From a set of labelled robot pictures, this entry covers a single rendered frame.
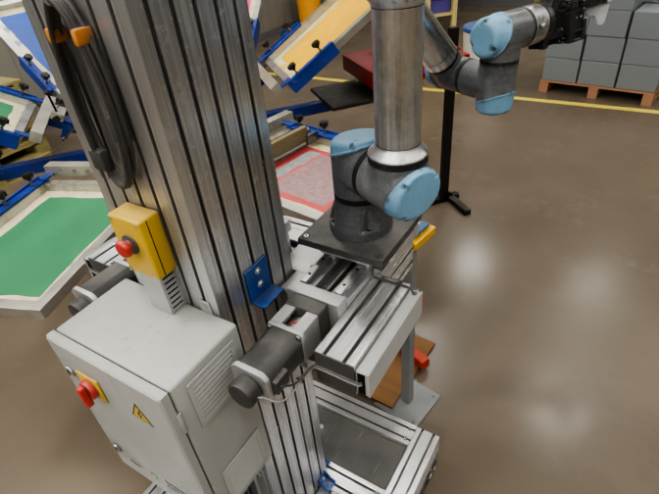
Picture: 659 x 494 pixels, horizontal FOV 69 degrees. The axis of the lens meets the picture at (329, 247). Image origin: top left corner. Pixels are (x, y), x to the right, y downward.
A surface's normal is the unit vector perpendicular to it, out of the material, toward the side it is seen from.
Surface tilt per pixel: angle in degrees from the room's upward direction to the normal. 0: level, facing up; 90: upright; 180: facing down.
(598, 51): 90
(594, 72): 90
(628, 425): 0
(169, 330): 0
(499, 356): 0
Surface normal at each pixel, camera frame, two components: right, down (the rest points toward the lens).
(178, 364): -0.08, -0.81
